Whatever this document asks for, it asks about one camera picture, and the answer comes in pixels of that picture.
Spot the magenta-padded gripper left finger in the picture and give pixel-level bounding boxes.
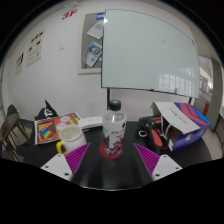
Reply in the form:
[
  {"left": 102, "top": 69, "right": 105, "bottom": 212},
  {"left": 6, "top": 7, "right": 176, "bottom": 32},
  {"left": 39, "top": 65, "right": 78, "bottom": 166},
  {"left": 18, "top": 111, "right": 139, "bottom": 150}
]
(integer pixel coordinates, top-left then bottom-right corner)
[{"left": 40, "top": 142, "right": 92, "bottom": 183}]

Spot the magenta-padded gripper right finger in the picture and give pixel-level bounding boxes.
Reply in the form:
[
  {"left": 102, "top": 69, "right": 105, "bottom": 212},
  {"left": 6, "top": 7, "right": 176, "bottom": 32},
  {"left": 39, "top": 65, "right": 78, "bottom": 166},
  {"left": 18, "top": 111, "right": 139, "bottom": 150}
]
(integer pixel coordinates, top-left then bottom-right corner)
[{"left": 133, "top": 143, "right": 184, "bottom": 185}]

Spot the clear bottle with printed label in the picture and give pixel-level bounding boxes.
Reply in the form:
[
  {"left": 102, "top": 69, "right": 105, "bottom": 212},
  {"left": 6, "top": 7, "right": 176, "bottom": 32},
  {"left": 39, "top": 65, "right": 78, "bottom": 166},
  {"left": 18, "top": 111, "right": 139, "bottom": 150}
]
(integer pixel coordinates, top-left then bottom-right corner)
[{"left": 101, "top": 99, "right": 128, "bottom": 157}]

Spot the black and red tool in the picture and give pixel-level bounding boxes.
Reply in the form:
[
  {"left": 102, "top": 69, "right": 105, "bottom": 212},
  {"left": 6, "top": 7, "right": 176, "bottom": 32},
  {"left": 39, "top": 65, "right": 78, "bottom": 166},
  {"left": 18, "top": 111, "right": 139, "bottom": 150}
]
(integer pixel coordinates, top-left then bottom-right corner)
[{"left": 137, "top": 114, "right": 172, "bottom": 155}]

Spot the rainbow printed flat box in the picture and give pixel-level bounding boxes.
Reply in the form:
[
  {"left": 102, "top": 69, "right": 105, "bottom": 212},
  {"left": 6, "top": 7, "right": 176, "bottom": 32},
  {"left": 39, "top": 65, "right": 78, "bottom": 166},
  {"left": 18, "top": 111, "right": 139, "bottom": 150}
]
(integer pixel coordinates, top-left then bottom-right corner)
[{"left": 33, "top": 111, "right": 82, "bottom": 145}]

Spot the blue and white cardboard box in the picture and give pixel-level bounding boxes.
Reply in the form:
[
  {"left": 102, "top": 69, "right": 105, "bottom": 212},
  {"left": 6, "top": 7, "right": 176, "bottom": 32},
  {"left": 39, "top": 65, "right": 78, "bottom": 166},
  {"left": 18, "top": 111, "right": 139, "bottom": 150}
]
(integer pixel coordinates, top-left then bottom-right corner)
[{"left": 149, "top": 101, "right": 212, "bottom": 153}]

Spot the black bag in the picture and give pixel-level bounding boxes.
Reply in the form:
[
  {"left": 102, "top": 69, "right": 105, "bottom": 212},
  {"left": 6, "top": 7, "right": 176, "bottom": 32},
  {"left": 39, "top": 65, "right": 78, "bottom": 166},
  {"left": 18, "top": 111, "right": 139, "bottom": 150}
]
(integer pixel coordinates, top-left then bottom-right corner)
[{"left": 34, "top": 99, "right": 59, "bottom": 121}]

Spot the wooden chair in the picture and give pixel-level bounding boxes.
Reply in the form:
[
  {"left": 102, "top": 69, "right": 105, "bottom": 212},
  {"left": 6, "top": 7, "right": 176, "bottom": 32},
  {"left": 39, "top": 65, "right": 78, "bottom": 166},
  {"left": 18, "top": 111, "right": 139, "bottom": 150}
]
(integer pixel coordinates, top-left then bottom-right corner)
[{"left": 0, "top": 112, "right": 30, "bottom": 161}]

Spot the dark chair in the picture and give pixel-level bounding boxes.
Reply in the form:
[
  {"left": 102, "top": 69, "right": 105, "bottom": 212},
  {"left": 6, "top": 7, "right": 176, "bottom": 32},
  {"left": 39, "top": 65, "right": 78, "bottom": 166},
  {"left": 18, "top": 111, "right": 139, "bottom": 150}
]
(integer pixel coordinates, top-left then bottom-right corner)
[{"left": 5, "top": 103, "right": 20, "bottom": 118}]

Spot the large whiteboard on stand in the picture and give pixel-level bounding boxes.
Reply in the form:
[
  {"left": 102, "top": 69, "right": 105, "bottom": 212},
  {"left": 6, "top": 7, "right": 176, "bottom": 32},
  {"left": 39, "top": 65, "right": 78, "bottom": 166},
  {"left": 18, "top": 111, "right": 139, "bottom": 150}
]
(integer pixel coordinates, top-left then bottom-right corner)
[{"left": 100, "top": 8, "right": 201, "bottom": 111}]

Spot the grey pin board with papers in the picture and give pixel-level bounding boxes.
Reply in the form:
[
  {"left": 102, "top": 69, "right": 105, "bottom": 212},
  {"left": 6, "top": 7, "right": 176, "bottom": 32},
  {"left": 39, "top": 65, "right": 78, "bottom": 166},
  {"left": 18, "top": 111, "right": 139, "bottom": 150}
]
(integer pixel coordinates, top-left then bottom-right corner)
[{"left": 77, "top": 12, "right": 107, "bottom": 75}]

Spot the white mug with yellow handle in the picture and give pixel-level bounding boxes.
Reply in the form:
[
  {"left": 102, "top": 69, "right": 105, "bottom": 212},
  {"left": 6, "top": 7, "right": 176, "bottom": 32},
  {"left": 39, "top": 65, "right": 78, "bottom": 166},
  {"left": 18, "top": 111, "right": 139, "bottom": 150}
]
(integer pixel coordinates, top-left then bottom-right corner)
[{"left": 55, "top": 124, "right": 88, "bottom": 155}]

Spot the small white wall poster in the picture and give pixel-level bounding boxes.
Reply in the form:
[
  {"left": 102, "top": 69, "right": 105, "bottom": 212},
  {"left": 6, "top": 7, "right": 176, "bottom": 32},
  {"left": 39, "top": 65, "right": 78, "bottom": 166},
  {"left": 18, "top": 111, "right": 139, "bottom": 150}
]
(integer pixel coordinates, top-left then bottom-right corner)
[{"left": 13, "top": 52, "right": 25, "bottom": 77}]

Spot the large white wall poster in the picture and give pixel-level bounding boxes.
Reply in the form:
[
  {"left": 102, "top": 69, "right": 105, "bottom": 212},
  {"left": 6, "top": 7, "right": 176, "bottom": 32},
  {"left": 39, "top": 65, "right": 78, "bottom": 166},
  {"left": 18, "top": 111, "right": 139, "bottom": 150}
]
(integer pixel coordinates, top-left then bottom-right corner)
[{"left": 25, "top": 28, "right": 47, "bottom": 69}]

